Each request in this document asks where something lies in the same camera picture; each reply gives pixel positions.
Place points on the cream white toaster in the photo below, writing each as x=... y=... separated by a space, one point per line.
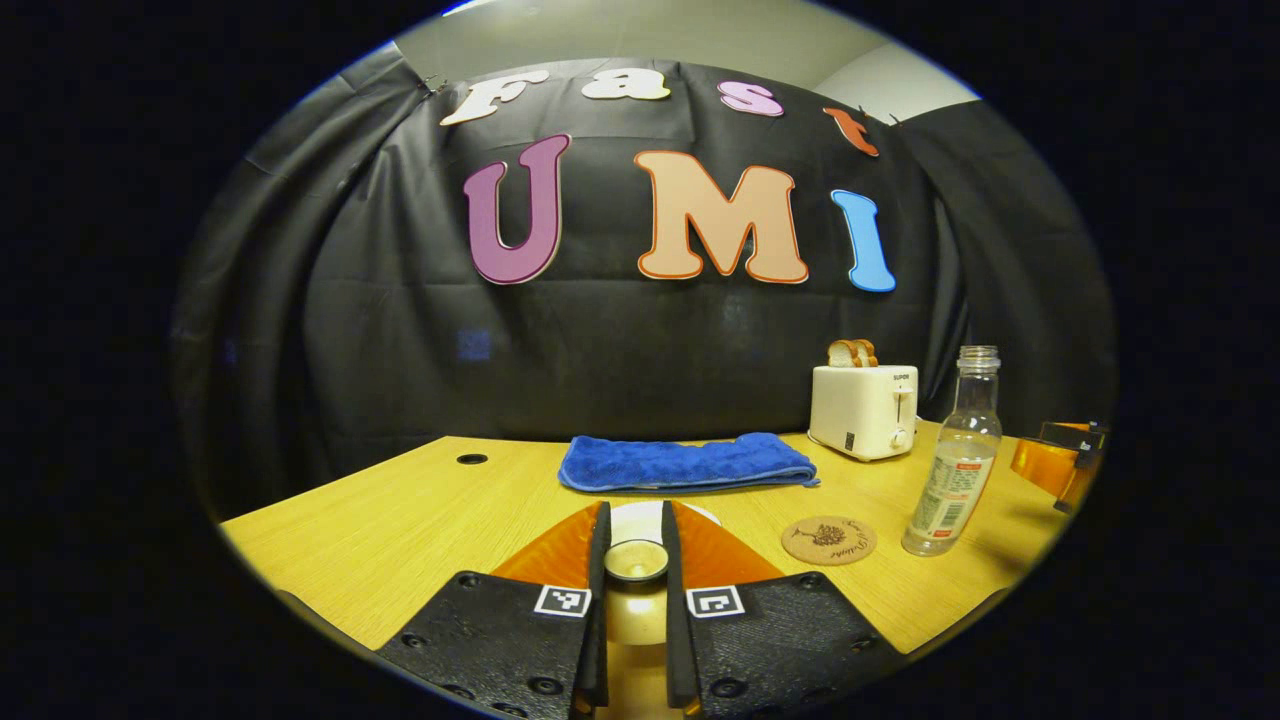
x=860 y=410

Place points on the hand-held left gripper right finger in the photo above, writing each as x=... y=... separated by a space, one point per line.
x=673 y=560

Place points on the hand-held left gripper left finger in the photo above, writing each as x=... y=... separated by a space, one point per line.
x=600 y=560

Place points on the beige teacup lid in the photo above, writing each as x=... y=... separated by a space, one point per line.
x=636 y=620

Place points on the blue folded towel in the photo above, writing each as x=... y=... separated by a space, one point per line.
x=680 y=465

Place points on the round cork coaster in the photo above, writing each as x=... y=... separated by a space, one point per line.
x=830 y=540

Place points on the clear glass water bottle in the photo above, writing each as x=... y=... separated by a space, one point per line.
x=950 y=500

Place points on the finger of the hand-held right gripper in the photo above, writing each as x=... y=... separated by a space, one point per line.
x=1075 y=435
x=1045 y=468

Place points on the toasted bread slice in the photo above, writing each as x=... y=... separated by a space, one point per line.
x=868 y=352
x=842 y=354

